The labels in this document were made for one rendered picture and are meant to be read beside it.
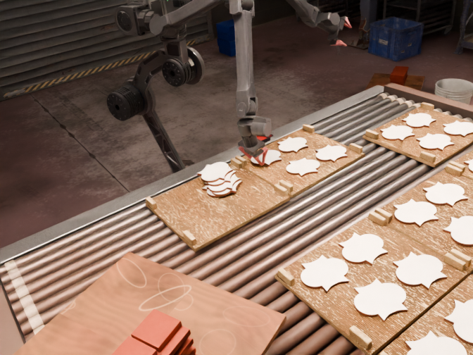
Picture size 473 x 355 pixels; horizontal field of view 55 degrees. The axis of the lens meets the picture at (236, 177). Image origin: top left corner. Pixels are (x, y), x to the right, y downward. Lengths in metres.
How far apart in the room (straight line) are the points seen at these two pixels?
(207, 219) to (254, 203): 0.18
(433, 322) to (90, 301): 0.86
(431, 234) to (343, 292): 0.38
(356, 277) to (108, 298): 0.67
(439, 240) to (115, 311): 0.95
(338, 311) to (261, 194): 0.58
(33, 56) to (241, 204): 4.83
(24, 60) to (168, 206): 4.67
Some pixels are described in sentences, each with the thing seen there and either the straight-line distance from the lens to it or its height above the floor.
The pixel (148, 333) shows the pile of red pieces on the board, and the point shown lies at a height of 1.20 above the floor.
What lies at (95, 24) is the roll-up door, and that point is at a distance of 6.33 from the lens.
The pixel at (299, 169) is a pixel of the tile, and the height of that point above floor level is 0.95.
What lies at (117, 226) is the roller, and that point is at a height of 0.92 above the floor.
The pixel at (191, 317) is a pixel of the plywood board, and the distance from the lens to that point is 1.13.
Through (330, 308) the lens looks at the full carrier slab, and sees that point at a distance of 1.26.
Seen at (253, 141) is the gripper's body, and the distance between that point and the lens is 1.75.
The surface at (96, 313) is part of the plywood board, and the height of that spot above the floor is 1.04.
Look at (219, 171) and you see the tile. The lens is 1.72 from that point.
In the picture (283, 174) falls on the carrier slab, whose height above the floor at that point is 0.94.
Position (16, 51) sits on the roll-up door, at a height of 0.51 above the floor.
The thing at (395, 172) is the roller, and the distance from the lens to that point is 1.83.
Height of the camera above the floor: 1.88
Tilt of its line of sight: 32 degrees down
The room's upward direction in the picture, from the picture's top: 6 degrees counter-clockwise
